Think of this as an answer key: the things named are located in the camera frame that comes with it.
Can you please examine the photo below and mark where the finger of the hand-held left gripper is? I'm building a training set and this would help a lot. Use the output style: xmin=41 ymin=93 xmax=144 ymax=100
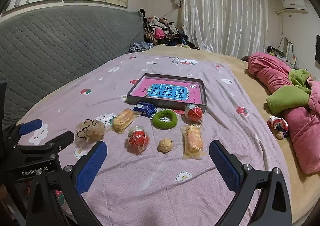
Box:
xmin=5 ymin=119 xmax=42 ymax=150
xmin=16 ymin=131 xmax=75 ymax=158

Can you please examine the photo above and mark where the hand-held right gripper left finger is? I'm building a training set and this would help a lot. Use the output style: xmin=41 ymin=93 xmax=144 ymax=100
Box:
xmin=26 ymin=140 xmax=108 ymax=226

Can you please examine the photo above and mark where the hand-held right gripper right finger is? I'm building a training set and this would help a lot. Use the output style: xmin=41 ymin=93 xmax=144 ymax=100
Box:
xmin=209 ymin=140 xmax=293 ymax=226

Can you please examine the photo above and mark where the beige sheer scrunchie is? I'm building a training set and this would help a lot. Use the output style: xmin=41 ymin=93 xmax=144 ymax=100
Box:
xmin=75 ymin=119 xmax=106 ymax=141

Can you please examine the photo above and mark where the clear bread packet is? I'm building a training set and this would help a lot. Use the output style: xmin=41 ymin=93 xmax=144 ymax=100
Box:
xmin=110 ymin=108 xmax=137 ymax=133
xmin=180 ymin=125 xmax=204 ymax=159

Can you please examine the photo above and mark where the red egg-shaped snack packet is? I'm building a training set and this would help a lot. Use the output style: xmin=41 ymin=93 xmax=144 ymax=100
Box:
xmin=127 ymin=126 xmax=150 ymax=154
xmin=184 ymin=104 xmax=203 ymax=124

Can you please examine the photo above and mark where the small tan walnut ball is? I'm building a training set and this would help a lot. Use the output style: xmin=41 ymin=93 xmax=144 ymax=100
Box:
xmin=157 ymin=138 xmax=173 ymax=153

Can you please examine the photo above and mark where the blue snack packet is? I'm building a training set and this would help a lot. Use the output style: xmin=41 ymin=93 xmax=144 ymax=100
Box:
xmin=132 ymin=102 xmax=154 ymax=118

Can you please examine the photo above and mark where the green fuzzy scrunchie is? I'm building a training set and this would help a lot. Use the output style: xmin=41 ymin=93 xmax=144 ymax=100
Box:
xmin=151 ymin=110 xmax=178 ymax=130

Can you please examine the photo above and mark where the pink shallow box tray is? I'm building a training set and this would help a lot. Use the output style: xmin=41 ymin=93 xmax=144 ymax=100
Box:
xmin=126 ymin=73 xmax=207 ymax=114

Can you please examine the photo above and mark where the tan bed sheet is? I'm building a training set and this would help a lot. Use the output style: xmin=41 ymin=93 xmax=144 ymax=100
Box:
xmin=140 ymin=45 xmax=320 ymax=224

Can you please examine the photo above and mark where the purple strawberry print blanket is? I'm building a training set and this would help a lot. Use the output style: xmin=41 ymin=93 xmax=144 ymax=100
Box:
xmin=15 ymin=52 xmax=292 ymax=226

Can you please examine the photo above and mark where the small doll toy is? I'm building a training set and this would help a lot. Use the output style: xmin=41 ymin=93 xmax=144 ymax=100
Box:
xmin=266 ymin=116 xmax=289 ymax=139

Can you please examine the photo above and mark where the green fleece blanket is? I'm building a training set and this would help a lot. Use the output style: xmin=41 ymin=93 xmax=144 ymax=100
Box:
xmin=265 ymin=69 xmax=313 ymax=115

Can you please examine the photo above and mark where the pink quilt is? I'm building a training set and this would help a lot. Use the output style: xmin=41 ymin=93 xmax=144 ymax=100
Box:
xmin=247 ymin=52 xmax=320 ymax=175

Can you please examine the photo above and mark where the dark floral cloth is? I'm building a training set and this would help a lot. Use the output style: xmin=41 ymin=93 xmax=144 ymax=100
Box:
xmin=129 ymin=42 xmax=154 ymax=54

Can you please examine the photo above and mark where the black bag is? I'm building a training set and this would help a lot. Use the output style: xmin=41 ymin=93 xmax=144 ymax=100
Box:
xmin=266 ymin=46 xmax=285 ymax=58

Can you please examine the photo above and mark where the pile of clothes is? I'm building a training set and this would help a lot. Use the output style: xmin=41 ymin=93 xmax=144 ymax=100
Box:
xmin=142 ymin=9 xmax=200 ymax=50

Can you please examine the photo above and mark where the white shiny curtain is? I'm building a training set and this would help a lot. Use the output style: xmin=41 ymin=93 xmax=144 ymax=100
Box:
xmin=179 ymin=0 xmax=269 ymax=60

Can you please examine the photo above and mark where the white air conditioner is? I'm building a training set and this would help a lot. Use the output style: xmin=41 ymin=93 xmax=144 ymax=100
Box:
xmin=282 ymin=0 xmax=308 ymax=14

